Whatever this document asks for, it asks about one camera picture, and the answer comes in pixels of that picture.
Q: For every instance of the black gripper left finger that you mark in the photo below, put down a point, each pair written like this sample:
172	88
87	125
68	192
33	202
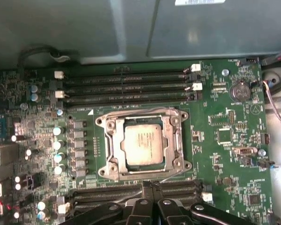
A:
140	215

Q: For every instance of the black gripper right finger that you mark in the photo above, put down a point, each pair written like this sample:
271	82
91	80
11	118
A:
168	215

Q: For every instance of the silver-topped CPU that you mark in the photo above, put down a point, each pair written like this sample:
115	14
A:
142	145

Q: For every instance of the CPU socket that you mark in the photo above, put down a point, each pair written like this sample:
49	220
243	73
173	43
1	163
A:
135	176

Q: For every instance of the green motherboard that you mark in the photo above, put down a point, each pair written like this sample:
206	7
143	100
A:
201	122

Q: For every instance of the silver coin battery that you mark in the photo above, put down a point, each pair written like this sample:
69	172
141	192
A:
240	92

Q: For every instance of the silver rear port block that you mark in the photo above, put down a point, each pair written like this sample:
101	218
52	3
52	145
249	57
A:
4	155

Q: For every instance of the black PC case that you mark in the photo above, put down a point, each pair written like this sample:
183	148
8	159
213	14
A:
84	35

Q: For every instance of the white certification label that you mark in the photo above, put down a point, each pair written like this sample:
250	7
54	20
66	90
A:
199	2

